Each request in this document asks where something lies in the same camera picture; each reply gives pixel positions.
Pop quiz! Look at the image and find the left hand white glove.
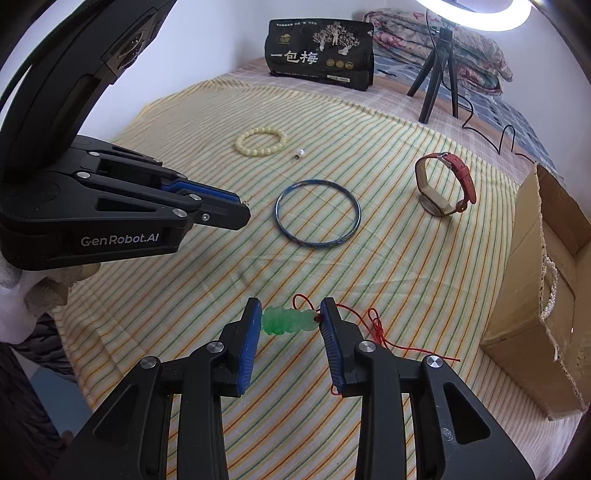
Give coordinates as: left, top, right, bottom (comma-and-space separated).
0, 257, 100, 345

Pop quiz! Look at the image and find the blue bangle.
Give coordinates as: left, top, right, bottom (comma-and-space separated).
271, 178, 363, 250

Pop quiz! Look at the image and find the dark striped fabric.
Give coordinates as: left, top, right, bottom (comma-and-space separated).
12, 313, 76, 383

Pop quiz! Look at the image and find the striped yellow cloth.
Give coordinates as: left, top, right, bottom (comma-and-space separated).
56, 77, 577, 477

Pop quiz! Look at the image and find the black snack bag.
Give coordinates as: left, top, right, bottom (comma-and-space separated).
264, 18, 375, 91

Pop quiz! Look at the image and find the cardboard box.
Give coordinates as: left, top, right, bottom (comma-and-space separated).
481, 166, 590, 419

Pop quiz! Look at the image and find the folded floral quilt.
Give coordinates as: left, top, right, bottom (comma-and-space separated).
363, 8, 514, 96

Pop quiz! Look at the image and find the black tripod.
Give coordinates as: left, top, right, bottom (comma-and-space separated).
407, 27, 459, 124

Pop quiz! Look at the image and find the blue patterned bedsheet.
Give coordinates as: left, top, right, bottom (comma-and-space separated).
375, 47, 558, 175

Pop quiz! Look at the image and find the cream bead bracelet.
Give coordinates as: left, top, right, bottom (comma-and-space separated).
233, 126, 289, 157

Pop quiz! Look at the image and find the red strap wristwatch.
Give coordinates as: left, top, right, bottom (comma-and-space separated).
415, 152, 477, 218

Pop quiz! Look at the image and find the ring light cable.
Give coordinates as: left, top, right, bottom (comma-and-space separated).
424, 13, 537, 160

